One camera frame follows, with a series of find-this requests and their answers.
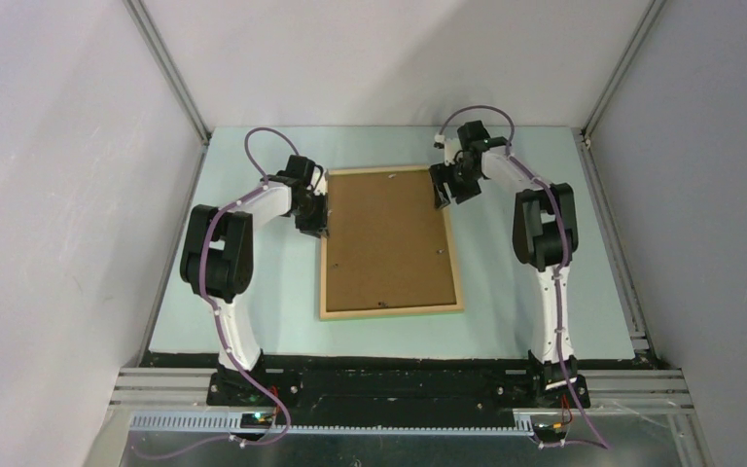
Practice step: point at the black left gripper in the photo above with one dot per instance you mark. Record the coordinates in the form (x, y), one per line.
(318, 227)

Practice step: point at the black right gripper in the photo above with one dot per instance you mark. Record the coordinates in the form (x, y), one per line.
(440, 174)

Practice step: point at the brown cardboard backing board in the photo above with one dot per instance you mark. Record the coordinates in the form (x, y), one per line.
(386, 242)

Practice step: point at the wooden picture frame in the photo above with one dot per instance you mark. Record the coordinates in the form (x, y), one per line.
(389, 314)

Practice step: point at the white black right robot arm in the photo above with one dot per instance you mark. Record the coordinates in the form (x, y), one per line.
(544, 233)

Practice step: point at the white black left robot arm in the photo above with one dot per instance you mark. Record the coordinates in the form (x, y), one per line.
(217, 258)

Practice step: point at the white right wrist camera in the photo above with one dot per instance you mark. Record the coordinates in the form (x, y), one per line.
(451, 148)

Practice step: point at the left aluminium corner post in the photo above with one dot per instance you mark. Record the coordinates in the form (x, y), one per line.
(153, 39)

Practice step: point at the aluminium corner post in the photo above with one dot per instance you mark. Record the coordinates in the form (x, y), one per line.
(153, 39)
(634, 44)

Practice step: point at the grey slotted cable duct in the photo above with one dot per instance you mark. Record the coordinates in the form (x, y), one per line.
(237, 423)

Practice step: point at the right aluminium corner post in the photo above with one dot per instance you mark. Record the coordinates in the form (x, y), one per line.
(634, 44)

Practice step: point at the aluminium front rail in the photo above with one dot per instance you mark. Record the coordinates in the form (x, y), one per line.
(310, 391)

